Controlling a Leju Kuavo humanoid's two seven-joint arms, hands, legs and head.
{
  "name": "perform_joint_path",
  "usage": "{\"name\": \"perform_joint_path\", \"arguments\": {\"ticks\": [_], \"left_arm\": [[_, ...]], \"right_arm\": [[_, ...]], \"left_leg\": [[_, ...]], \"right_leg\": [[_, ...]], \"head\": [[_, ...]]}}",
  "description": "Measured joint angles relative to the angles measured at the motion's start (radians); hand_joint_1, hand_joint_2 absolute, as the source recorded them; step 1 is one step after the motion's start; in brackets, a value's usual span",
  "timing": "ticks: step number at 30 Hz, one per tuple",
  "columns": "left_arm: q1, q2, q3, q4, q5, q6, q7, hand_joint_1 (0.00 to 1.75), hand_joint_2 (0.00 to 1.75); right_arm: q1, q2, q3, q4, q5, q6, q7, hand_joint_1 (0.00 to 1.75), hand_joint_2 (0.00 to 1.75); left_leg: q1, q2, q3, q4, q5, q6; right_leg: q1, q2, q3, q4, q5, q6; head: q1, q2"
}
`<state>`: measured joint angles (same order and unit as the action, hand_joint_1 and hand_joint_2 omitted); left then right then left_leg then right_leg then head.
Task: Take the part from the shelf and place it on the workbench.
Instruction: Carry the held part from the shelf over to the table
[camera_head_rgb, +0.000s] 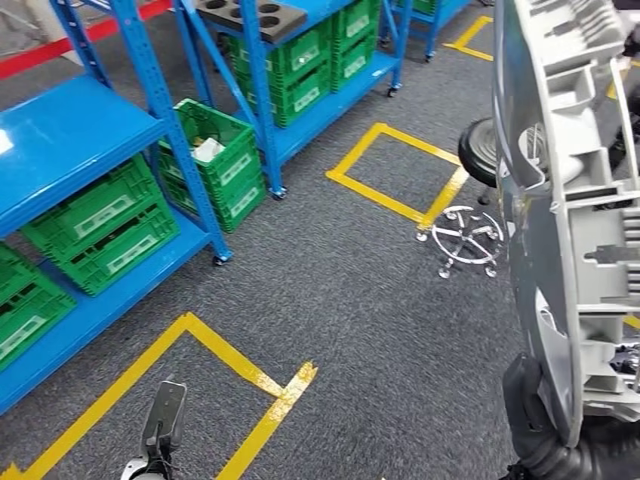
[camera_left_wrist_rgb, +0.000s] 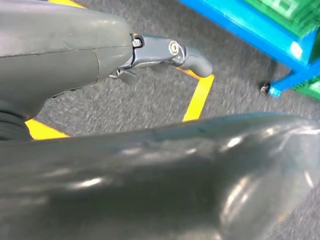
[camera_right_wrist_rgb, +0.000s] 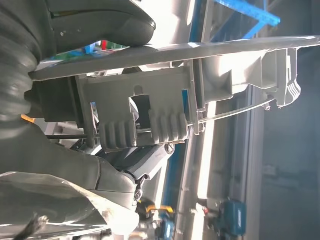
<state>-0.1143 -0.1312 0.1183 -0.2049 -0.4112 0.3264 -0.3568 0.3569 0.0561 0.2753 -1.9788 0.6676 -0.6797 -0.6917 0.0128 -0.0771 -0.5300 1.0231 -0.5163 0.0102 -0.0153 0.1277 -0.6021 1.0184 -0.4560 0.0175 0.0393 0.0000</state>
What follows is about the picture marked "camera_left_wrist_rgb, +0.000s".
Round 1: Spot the blue metal shelf rack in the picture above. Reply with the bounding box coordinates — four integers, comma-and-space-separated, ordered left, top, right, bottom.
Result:
178, 0, 320, 99

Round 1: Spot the yellow floor tape square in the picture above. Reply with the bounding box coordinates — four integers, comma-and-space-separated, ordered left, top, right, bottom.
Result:
25, 0, 215, 141

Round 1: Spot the black rack caster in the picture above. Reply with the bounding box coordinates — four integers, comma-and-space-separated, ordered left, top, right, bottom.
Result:
260, 82, 271, 96

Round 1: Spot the green plastic crate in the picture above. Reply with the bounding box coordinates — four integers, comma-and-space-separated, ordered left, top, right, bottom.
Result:
243, 0, 320, 38
291, 75, 320, 103

